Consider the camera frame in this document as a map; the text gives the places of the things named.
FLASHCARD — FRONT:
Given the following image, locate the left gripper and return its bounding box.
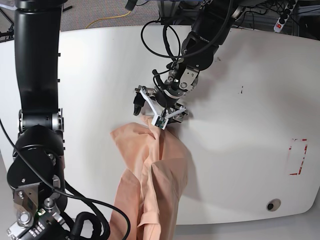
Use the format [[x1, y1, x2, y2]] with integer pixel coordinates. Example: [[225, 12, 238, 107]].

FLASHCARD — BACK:
[[133, 63, 199, 124]]

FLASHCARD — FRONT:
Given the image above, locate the peach T-shirt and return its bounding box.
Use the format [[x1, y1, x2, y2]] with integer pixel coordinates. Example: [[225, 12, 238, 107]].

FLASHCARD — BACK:
[[110, 115, 191, 240]]

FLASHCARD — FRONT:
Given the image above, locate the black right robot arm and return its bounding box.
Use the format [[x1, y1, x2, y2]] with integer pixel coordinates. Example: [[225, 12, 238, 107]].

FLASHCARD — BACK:
[[6, 0, 70, 240]]

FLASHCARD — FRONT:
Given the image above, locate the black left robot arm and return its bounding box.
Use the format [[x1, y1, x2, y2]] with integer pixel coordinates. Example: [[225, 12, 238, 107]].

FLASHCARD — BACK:
[[133, 0, 245, 123]]

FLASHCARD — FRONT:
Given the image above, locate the white power strip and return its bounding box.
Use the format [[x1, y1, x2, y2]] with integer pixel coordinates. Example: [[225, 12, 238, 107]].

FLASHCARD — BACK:
[[273, 0, 298, 33]]

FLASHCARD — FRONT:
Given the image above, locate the red tape marking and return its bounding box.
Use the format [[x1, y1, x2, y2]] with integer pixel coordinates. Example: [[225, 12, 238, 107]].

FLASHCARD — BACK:
[[286, 138, 308, 176]]

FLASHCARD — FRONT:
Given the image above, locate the right table grommet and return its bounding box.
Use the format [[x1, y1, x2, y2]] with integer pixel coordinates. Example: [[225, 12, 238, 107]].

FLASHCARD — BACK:
[[266, 198, 281, 212]]

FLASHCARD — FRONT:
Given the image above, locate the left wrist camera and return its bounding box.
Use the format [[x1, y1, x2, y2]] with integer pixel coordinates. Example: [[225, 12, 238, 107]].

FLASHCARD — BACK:
[[151, 115, 168, 130]]

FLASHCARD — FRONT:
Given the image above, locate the yellow cable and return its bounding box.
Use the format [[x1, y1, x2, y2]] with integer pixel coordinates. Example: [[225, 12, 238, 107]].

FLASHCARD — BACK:
[[86, 7, 132, 30]]

